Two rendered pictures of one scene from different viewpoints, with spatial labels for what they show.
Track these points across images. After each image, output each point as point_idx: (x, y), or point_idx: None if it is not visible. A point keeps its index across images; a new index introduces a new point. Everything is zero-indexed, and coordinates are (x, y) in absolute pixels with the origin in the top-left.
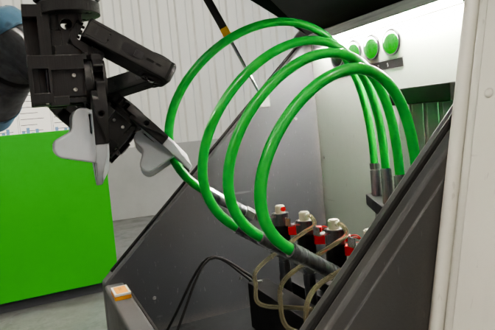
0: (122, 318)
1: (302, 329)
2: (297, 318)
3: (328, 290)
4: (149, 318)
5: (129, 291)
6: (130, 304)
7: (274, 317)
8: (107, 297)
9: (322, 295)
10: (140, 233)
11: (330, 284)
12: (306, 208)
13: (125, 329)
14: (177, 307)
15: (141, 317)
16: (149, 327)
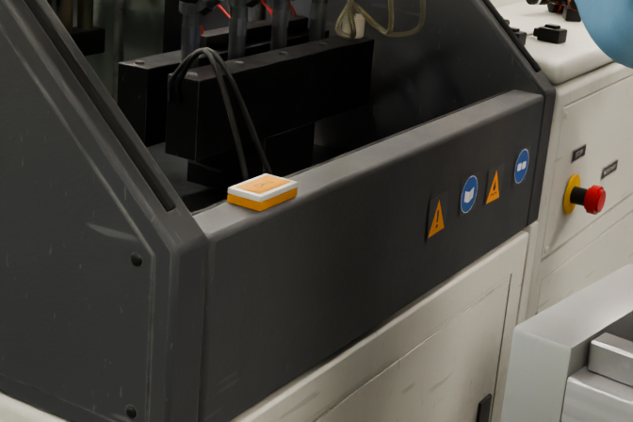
0: (357, 174)
1: None
2: (298, 62)
3: None
4: (334, 157)
5: (266, 174)
6: (297, 181)
7: (255, 96)
8: (246, 239)
9: (222, 50)
10: (97, 90)
11: None
12: None
13: (381, 171)
14: (245, 164)
15: (341, 161)
16: (365, 149)
